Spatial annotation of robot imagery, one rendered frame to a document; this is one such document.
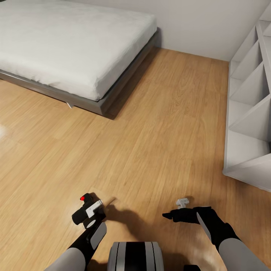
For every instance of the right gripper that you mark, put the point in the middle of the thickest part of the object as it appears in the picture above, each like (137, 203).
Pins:
(178, 215)

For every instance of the digital camera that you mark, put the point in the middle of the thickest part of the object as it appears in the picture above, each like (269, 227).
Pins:
(81, 215)

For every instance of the bed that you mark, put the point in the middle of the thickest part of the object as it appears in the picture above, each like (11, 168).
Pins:
(80, 53)

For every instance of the robot trunk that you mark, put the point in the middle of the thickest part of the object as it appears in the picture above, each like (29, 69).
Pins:
(135, 256)

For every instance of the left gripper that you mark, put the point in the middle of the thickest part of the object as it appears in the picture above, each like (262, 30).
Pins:
(99, 214)

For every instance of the bookcase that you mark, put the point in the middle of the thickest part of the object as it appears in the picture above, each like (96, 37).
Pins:
(247, 154)

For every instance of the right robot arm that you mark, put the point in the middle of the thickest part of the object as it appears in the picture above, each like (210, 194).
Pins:
(234, 253)

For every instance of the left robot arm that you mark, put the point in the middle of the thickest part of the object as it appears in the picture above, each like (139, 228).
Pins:
(79, 254)

